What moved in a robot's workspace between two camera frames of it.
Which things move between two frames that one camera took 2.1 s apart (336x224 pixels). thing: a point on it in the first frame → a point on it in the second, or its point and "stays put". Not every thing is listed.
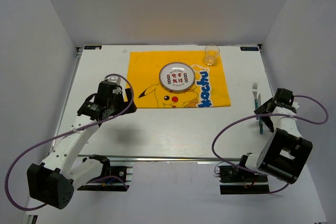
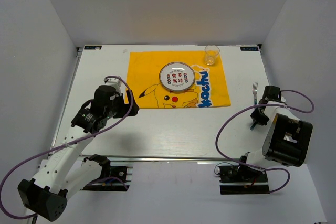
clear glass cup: (211, 52) stays put
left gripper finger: (128, 94) stays put
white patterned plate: (177, 76) stays put
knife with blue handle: (259, 106) → (253, 126)
